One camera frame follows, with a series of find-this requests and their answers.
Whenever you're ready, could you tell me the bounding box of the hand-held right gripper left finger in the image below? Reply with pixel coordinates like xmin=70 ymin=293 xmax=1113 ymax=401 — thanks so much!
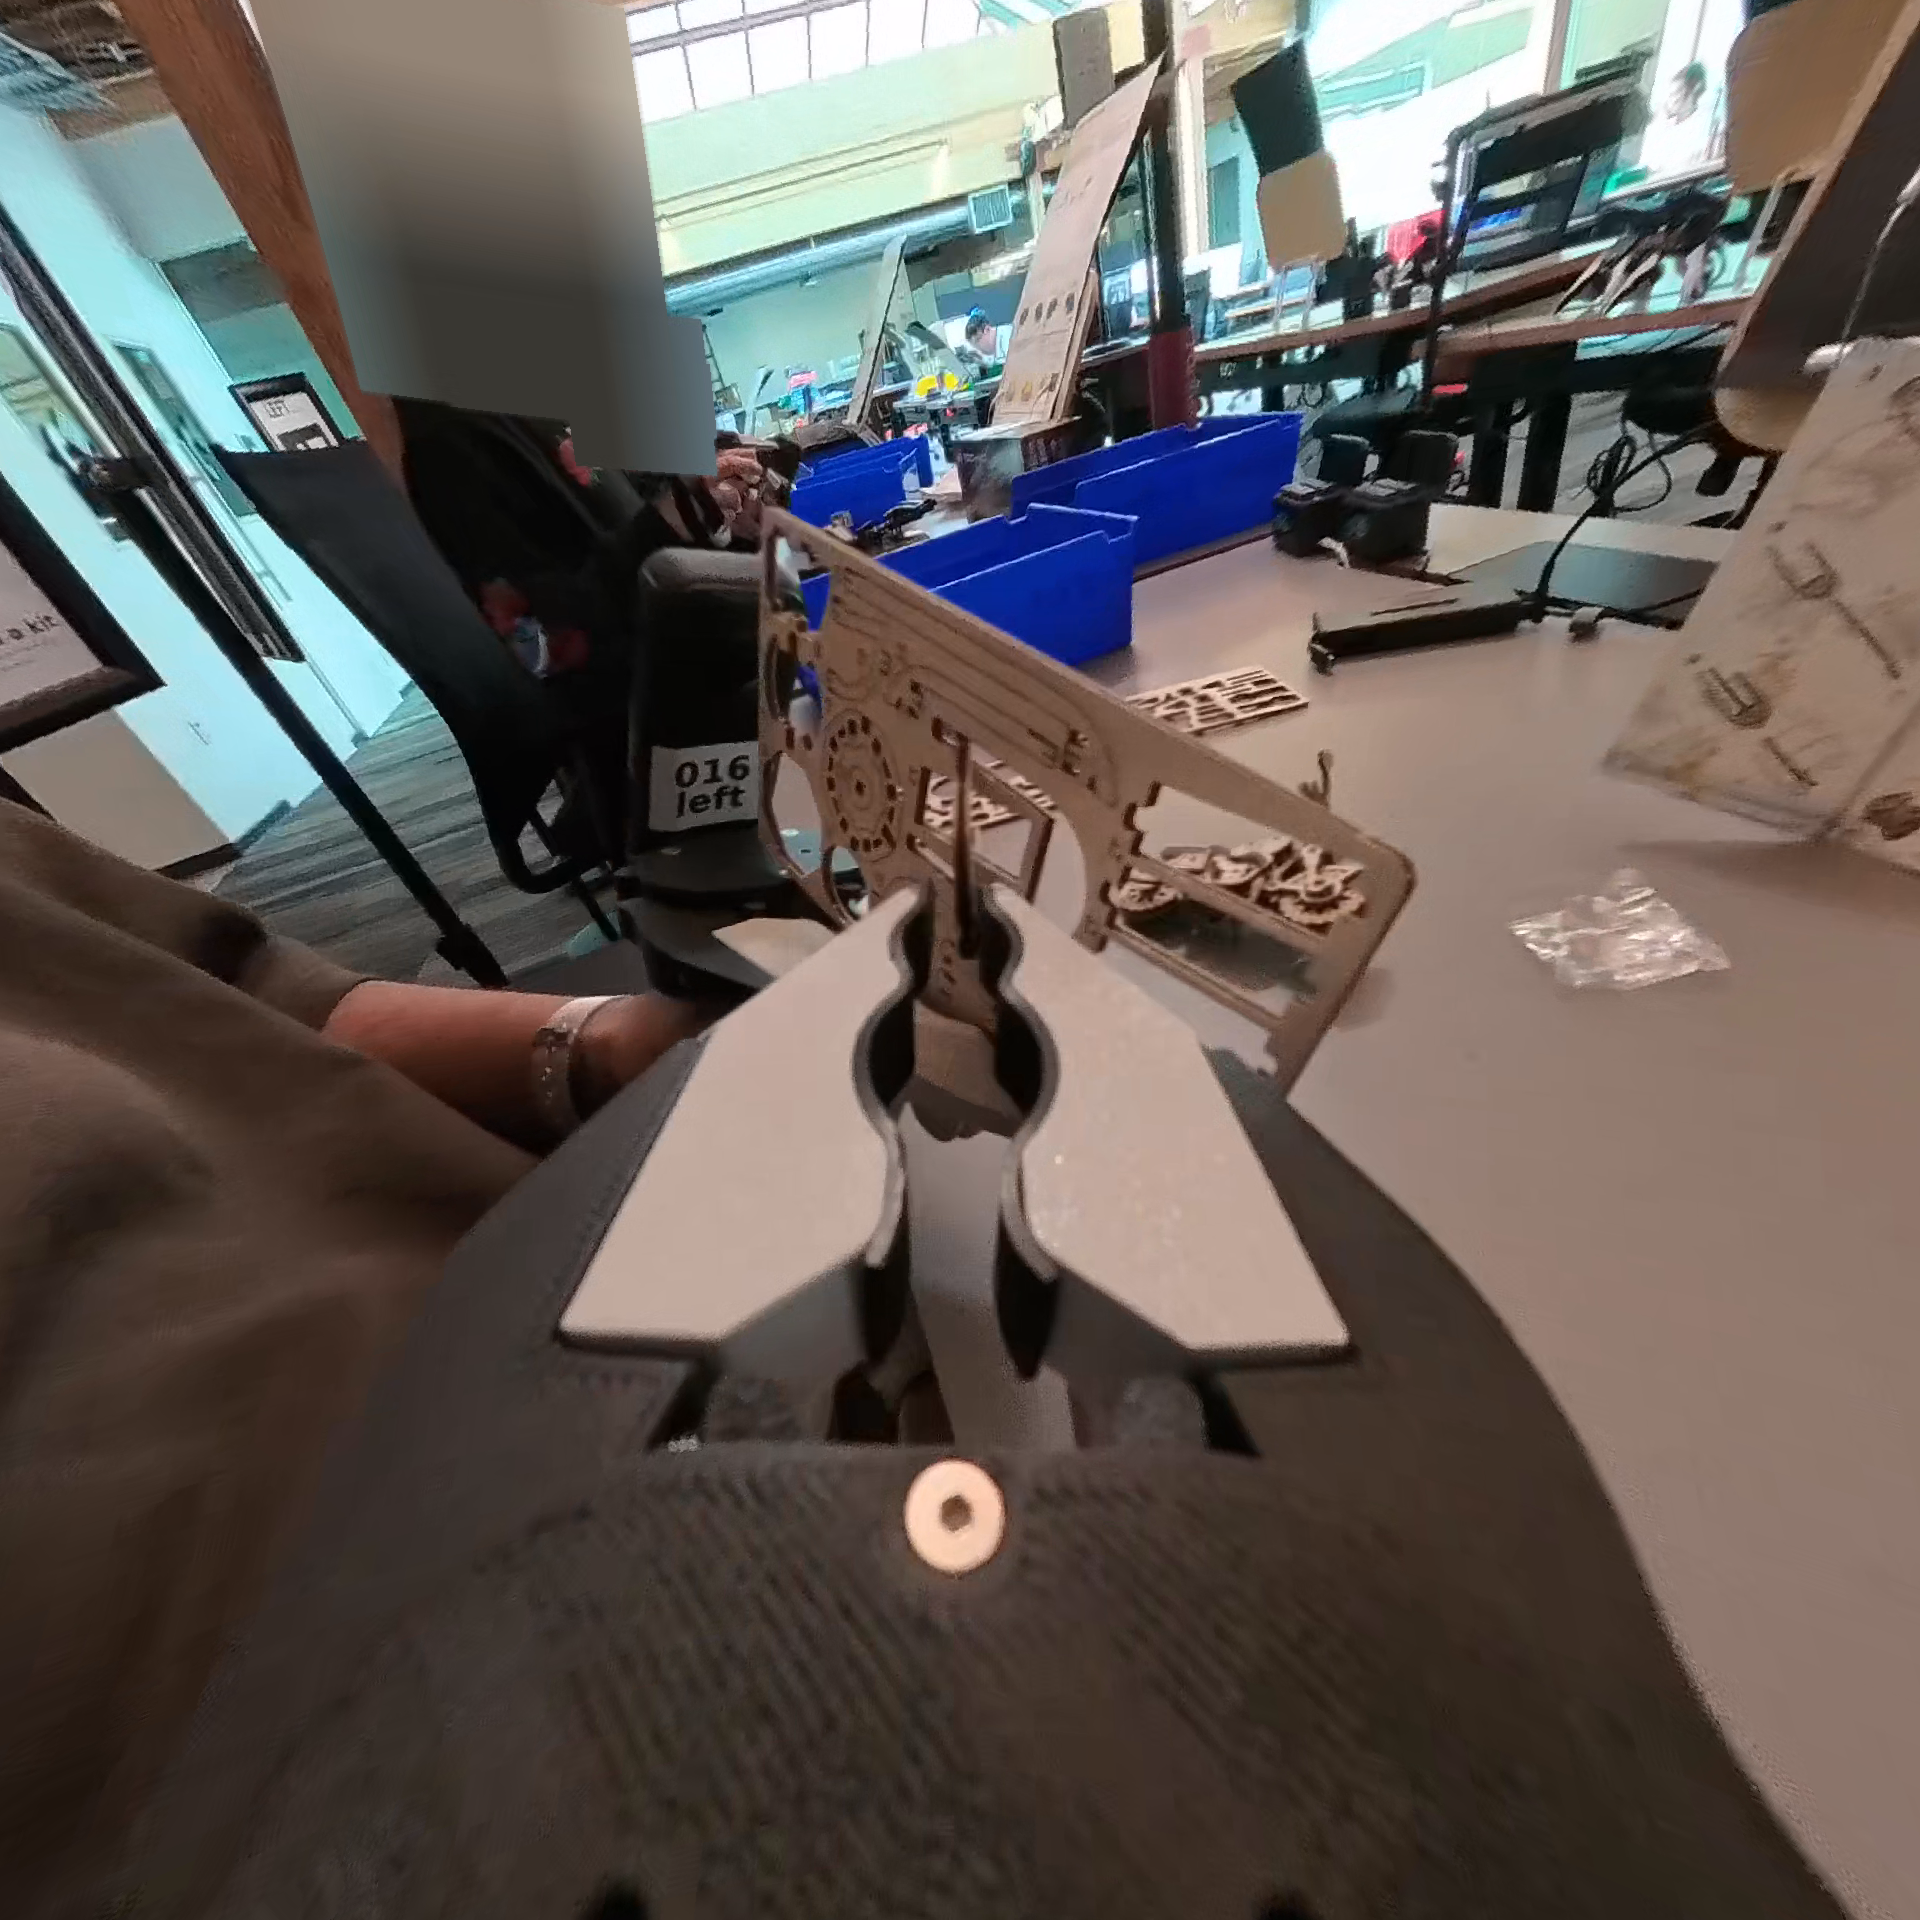
xmin=558 ymin=884 xmax=923 ymax=1451

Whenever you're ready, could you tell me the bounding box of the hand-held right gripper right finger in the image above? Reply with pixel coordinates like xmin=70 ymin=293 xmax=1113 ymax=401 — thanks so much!
xmin=980 ymin=886 xmax=1352 ymax=1451

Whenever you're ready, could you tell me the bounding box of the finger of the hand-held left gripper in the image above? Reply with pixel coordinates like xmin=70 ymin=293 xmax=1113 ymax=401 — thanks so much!
xmin=712 ymin=920 xmax=822 ymax=993

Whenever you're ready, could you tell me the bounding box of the laser-cut wooden puzzle sheet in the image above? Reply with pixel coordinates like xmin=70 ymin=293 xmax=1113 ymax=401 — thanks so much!
xmin=755 ymin=509 xmax=1417 ymax=1089

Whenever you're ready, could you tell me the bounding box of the person's left forearm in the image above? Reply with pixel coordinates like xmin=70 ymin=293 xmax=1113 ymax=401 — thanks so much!
xmin=323 ymin=982 xmax=547 ymax=1160

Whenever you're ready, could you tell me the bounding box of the grey desk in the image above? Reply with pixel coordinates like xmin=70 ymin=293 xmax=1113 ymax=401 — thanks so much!
xmin=808 ymin=502 xmax=1920 ymax=1920

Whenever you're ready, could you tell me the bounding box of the person's left hand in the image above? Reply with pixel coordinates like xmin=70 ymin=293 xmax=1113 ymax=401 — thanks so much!
xmin=578 ymin=993 xmax=717 ymax=1120

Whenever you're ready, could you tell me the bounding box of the blue plastic bin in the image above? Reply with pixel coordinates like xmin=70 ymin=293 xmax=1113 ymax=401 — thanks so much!
xmin=1010 ymin=409 xmax=1305 ymax=579
xmin=803 ymin=509 xmax=1140 ymax=667
xmin=788 ymin=432 xmax=937 ymax=527

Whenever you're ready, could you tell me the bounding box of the black stand pole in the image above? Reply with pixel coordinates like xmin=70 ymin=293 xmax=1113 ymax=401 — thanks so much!
xmin=82 ymin=445 xmax=511 ymax=988

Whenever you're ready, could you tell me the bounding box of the clear plastic bag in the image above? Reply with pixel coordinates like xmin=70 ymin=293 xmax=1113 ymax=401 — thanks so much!
xmin=1507 ymin=871 xmax=1730 ymax=991

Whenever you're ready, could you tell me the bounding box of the tan display board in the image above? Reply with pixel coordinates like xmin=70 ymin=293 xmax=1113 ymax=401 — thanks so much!
xmin=992 ymin=54 xmax=1167 ymax=431

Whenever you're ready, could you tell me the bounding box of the black bar tool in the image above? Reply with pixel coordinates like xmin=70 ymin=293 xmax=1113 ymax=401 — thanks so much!
xmin=1309 ymin=593 xmax=1550 ymax=671

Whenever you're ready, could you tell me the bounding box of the framed poster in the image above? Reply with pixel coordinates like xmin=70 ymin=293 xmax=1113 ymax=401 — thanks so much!
xmin=0 ymin=477 xmax=167 ymax=757

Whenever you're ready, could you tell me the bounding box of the black tablet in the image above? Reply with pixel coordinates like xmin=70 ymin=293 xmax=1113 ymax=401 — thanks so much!
xmin=1447 ymin=541 xmax=1723 ymax=627

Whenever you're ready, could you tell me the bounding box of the black monitor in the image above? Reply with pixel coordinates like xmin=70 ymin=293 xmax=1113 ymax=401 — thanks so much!
xmin=1444 ymin=80 xmax=1639 ymax=273

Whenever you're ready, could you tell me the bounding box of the wooden chair back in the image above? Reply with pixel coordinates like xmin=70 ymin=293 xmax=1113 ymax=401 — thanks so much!
xmin=1713 ymin=0 xmax=1920 ymax=452

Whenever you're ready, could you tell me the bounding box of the silver bracelet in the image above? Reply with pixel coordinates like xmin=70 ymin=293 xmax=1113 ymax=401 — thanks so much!
xmin=528 ymin=993 xmax=624 ymax=1140

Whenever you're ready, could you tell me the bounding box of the black cable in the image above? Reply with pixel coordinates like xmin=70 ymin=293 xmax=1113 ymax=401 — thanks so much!
xmin=1523 ymin=427 xmax=1676 ymax=640

